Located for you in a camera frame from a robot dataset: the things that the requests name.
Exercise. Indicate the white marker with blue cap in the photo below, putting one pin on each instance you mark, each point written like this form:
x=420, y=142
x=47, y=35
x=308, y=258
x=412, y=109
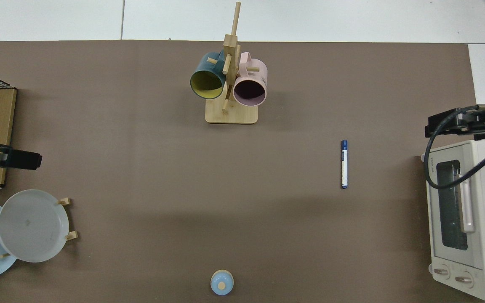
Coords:
x=344, y=166

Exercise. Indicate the grey plate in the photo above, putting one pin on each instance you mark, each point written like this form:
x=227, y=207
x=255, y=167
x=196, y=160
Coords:
x=32, y=225

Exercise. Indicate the wooden plate rack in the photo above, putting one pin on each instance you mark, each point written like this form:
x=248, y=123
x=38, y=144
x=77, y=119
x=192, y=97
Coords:
x=71, y=235

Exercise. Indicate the brown table cloth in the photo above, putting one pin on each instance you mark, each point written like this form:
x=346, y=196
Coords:
x=162, y=176

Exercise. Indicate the dark teal mug yellow inside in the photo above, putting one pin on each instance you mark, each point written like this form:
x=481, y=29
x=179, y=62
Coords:
x=203, y=69

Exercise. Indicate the wooden cup stand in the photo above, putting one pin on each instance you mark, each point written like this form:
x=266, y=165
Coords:
x=230, y=115

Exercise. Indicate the pink mug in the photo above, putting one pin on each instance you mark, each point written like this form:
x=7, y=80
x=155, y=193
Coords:
x=254, y=70

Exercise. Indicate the small blue round thing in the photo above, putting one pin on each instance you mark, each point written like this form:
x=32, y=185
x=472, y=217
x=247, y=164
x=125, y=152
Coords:
x=222, y=283

